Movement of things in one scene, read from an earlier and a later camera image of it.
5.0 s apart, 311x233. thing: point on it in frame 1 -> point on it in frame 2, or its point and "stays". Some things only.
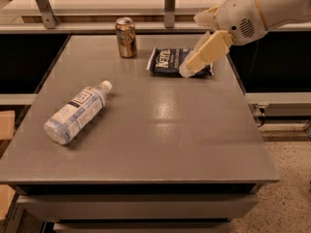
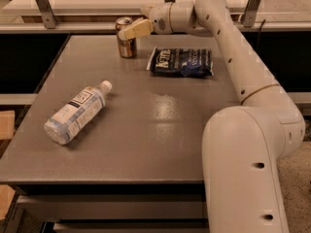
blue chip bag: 165,62 stays
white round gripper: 240,16 -> 159,19
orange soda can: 126,37 stays
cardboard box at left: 7,124 stays
